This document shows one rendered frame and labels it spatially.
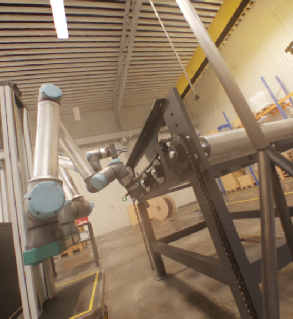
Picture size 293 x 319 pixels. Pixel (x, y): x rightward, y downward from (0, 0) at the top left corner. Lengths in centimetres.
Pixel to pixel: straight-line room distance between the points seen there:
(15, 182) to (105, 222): 1019
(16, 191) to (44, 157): 37
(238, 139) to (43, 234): 105
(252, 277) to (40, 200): 89
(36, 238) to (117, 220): 1040
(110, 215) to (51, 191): 1051
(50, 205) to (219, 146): 79
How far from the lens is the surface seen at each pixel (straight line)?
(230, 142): 93
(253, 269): 90
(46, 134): 99
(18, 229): 121
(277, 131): 121
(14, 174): 126
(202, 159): 76
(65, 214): 147
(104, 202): 1135
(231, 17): 836
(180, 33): 1123
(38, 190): 84
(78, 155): 114
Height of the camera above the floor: 67
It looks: 15 degrees up
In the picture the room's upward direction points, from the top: 18 degrees counter-clockwise
